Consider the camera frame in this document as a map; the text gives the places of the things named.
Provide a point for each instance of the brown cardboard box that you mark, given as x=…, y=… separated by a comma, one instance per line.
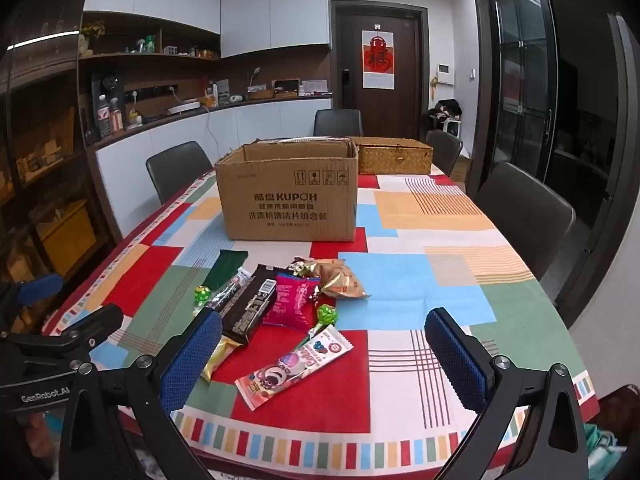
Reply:
x=285, y=200

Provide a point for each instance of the teal cloth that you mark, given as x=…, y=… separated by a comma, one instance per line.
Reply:
x=602, y=447

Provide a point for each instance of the colourful patchwork tablecloth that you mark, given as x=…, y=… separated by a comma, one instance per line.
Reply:
x=410, y=285

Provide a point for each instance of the wooden display cabinet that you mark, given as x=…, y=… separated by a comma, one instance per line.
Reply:
x=50, y=185

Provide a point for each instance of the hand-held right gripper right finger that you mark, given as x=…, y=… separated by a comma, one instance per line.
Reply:
x=456, y=365

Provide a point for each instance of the green snack packet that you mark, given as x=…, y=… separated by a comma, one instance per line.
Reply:
x=225, y=267

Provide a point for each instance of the white upper cabinets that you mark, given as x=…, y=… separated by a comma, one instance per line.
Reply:
x=275, y=10

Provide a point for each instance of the dark brown snack packet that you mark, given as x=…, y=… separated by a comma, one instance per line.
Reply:
x=250, y=310

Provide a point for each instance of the clear wrapped snack bar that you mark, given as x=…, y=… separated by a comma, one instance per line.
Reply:
x=232, y=290

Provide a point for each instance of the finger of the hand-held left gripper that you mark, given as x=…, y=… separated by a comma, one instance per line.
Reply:
x=40, y=286
x=97, y=322

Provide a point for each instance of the dark brown door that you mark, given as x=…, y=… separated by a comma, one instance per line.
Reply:
x=405, y=60

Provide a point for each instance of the tan bread packet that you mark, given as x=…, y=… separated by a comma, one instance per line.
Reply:
x=342, y=280

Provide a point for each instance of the clear plastic water bottle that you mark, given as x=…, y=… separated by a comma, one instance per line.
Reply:
x=103, y=117

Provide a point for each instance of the magenta snack packet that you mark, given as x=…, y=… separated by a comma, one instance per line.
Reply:
x=290, y=300

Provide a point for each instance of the black framed glass door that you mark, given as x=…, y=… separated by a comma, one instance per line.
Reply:
x=525, y=75

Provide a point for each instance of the green lollipop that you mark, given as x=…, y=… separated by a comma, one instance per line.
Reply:
x=202, y=294
x=326, y=314

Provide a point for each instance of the white counter cabinet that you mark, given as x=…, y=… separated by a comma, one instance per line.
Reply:
x=260, y=120

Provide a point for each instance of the cream yellow snack packet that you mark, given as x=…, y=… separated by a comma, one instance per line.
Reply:
x=222, y=355

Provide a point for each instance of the pink cartoon snack packet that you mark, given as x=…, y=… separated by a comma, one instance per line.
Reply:
x=290, y=367

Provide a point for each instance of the white wall intercom panel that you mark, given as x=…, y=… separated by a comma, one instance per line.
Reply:
x=443, y=68

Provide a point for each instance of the red and white door poster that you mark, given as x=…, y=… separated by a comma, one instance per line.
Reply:
x=378, y=60

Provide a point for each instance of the black bag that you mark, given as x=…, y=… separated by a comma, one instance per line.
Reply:
x=447, y=109

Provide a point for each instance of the dark grey chair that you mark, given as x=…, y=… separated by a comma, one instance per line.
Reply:
x=445, y=147
x=337, y=122
x=525, y=215
x=177, y=170

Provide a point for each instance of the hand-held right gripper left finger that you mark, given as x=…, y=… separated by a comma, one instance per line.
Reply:
x=192, y=360

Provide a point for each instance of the woven wicker basket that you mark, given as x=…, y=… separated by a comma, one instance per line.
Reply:
x=395, y=157

